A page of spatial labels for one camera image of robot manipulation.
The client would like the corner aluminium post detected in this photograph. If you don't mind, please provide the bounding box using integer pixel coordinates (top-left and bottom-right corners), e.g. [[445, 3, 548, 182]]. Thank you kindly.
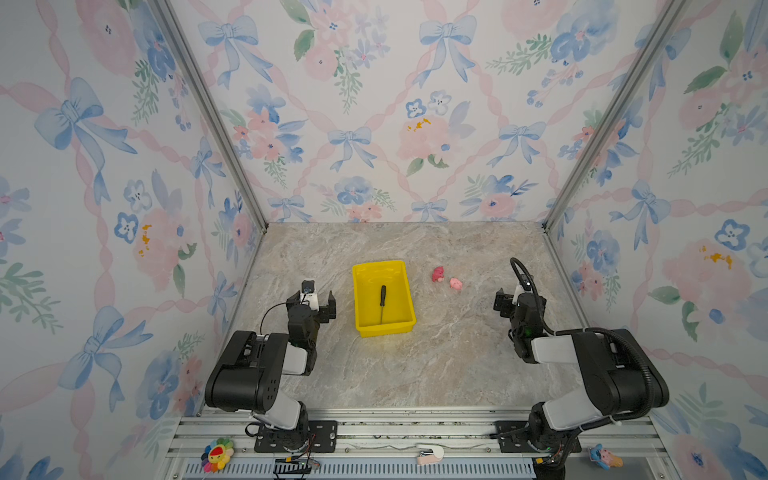
[[542, 0, 689, 234], [148, 0, 268, 234]]

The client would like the blue pink ice-cream toy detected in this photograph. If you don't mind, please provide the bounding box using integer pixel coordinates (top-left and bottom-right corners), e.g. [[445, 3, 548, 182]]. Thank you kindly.
[[589, 444, 624, 470]]

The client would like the dark pink small toy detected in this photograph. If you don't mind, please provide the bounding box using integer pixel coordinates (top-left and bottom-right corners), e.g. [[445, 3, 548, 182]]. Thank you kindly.
[[431, 266, 445, 283]]

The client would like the yellow plastic bin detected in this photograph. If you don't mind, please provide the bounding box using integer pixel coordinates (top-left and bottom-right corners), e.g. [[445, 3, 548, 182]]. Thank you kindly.
[[352, 260, 417, 338]]

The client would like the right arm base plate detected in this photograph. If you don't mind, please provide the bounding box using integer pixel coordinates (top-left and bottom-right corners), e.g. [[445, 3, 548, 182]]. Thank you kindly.
[[490, 420, 569, 455]]

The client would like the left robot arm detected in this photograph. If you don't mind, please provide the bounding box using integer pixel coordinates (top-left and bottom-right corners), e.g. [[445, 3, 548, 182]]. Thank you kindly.
[[204, 291, 338, 455]]

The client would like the black handled screwdriver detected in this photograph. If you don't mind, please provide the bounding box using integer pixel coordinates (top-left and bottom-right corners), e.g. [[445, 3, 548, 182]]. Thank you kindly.
[[379, 285, 387, 324]]

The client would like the left corner aluminium post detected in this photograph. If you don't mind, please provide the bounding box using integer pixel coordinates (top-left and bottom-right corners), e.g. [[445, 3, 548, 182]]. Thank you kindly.
[[148, 0, 268, 234]]

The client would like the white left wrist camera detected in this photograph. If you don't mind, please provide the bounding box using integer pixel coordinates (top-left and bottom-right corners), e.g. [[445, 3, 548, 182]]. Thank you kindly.
[[299, 279, 319, 311]]

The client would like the right corner aluminium post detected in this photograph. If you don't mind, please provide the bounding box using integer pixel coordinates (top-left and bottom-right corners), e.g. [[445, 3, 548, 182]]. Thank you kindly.
[[542, 0, 689, 234]]

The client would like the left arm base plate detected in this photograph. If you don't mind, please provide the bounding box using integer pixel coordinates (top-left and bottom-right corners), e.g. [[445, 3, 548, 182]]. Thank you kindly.
[[248, 420, 338, 455]]

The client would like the white pink clip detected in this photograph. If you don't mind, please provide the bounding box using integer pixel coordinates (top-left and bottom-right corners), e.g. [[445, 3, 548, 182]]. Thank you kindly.
[[417, 444, 445, 466]]

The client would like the aluminium rail frame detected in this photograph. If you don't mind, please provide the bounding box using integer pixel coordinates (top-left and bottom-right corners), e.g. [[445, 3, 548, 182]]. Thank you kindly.
[[158, 406, 679, 480]]

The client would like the rainbow flower toy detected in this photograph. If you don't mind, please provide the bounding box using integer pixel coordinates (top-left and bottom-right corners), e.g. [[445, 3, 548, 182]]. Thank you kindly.
[[201, 437, 234, 473]]

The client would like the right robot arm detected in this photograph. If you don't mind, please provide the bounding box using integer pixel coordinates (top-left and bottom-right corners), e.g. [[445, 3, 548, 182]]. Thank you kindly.
[[491, 290, 669, 463]]

